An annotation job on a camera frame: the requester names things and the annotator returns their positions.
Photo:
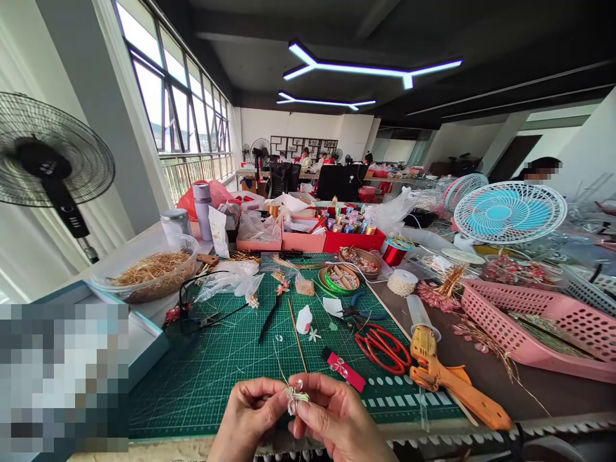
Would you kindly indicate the red plastic bag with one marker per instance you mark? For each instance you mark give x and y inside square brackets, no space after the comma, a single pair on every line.
[219,192]

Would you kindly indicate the pink bead flower bunch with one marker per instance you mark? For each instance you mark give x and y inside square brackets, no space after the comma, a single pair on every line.
[435,296]

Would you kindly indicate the clear box of red beads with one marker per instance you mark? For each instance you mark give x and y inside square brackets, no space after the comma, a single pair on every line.
[520,272]

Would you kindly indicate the small branched ceiling light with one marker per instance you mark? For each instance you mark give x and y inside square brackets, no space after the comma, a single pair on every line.
[327,102]

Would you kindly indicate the pink desk fan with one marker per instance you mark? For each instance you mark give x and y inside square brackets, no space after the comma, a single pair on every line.
[462,187]

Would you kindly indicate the white plastic bag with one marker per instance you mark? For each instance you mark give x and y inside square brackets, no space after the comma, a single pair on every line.
[390,212]

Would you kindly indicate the person's left index finger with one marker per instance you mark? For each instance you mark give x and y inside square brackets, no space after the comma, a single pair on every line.
[262,385]

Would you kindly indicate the white pearl bead spool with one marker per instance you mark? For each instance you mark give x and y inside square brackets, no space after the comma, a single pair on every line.
[402,283]

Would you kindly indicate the person's right index finger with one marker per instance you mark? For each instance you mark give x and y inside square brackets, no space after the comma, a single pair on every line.
[323,382]

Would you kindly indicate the small pink box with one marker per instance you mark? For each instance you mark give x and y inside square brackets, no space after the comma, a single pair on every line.
[257,244]

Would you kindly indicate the teal cardboard box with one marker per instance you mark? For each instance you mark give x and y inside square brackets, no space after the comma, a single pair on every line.
[144,332]

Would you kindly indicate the red flower ornament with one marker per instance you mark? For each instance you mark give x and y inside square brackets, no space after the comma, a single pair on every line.
[174,314]

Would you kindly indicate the small bag of golden pieces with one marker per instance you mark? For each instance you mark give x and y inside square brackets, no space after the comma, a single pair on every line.
[304,285]

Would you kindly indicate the pink plastic basket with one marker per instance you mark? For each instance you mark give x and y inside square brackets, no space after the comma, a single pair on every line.
[544,346]

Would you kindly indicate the person's left hand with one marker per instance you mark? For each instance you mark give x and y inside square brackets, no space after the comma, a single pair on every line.
[240,418]

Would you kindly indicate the blue and white desk fan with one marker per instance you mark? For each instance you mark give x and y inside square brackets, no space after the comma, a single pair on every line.
[510,212]

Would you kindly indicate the large window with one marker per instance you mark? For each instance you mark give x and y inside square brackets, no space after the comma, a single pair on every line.
[154,91]

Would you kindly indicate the white glue bottle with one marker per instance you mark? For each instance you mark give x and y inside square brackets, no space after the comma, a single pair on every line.
[303,321]

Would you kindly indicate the white paper scrap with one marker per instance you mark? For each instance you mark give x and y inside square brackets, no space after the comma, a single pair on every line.
[332,307]

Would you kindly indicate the brown bowl of beads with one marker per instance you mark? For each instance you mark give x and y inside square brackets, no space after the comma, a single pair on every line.
[361,262]

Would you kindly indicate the white plastic basket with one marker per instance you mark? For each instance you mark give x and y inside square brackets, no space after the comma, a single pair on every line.
[587,291]

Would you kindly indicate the green cutting mat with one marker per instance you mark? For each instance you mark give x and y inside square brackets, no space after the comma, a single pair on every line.
[216,366]

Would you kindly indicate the person's right thumb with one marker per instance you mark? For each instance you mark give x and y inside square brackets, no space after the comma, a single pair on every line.
[304,419]

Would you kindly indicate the narrow black office chair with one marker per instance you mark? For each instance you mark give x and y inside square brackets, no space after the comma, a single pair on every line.
[284,178]

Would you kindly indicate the wide black office chair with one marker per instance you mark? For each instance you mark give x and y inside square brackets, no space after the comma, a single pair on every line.
[339,183]

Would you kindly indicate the clear crumpled plastic bag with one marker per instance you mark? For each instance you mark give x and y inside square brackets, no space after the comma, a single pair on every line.
[231,281]

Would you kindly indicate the small white flower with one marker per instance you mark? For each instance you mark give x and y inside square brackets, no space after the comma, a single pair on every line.
[314,334]

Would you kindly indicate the red card with bead flower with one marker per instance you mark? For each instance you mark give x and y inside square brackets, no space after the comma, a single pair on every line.
[344,370]

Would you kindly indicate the distant black standing fan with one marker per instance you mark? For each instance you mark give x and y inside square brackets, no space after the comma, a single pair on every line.
[260,151]

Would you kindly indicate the pink flower ornament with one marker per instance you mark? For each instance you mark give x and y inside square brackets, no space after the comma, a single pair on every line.
[281,284]

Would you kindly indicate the green round tin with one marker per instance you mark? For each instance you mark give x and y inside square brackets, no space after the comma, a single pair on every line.
[339,279]

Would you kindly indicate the purple thermos bottle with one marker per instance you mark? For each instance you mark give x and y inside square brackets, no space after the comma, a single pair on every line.
[202,212]

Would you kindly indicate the red box of thread spools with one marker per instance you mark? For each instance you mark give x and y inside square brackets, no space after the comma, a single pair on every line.
[353,239]

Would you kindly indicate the black tweezers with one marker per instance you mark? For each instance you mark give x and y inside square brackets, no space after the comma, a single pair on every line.
[269,317]

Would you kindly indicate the large branched ceiling light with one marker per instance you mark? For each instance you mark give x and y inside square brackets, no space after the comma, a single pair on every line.
[366,70]

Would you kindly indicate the large pink box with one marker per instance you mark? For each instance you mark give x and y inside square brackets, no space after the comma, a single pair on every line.
[303,239]

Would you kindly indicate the round white lid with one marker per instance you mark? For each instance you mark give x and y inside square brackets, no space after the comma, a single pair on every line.
[463,256]

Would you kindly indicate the orange glue gun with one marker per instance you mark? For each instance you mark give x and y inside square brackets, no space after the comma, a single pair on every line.
[433,366]

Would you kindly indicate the thin wooden stick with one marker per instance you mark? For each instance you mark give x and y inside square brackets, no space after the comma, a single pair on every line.
[297,337]

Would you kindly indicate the person's right hand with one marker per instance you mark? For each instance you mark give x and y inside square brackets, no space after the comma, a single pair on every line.
[337,423]

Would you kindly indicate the dark wooden wall shelf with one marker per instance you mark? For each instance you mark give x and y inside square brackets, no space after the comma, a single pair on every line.
[303,144]

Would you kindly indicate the person's left thumb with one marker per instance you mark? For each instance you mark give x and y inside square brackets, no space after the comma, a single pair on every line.
[274,409]

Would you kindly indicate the red scissors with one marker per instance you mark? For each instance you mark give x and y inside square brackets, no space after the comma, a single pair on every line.
[385,351]

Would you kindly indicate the balcony railing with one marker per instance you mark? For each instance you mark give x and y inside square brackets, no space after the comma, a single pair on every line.
[192,175]

